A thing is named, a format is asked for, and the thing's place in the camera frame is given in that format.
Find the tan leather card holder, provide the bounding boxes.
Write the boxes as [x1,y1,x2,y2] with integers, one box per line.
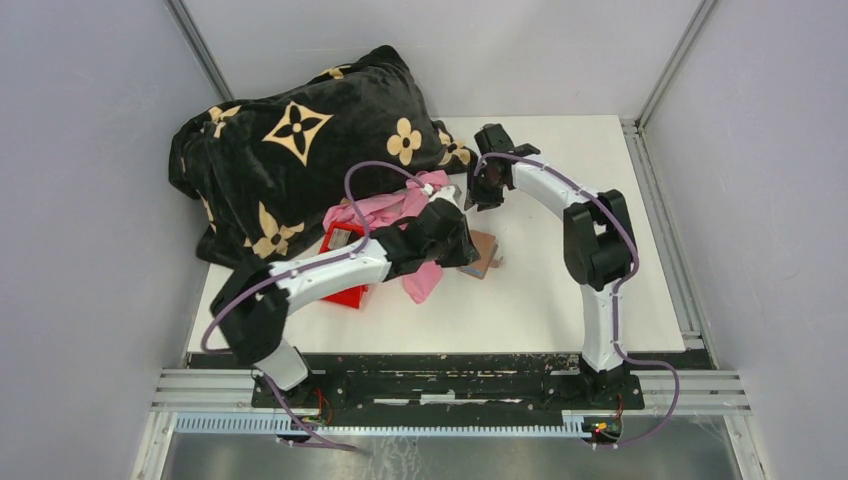
[458,230,502,280]

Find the red plastic bin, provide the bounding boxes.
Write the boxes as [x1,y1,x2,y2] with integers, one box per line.
[319,221,369,309]

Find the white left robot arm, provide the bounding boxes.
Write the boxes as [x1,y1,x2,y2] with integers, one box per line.
[210,198,480,407]

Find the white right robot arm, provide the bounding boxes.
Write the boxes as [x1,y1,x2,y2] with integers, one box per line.
[465,124,640,408]

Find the pink cloth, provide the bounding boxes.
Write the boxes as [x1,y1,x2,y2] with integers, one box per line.
[320,179,443,304]

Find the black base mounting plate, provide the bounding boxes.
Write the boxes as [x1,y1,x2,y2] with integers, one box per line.
[284,353,645,427]

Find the black floral blanket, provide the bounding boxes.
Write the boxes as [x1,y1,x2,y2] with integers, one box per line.
[168,45,477,268]

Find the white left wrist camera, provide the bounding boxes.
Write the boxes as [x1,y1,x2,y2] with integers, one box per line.
[430,184,462,205]

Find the blue slotted cable duct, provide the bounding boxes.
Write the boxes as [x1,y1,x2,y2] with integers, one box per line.
[173,413,624,439]

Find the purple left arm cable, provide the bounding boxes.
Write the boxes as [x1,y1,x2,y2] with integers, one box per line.
[200,160,439,453]

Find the aluminium frame rails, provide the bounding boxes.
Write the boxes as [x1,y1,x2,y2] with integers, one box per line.
[152,369,751,416]

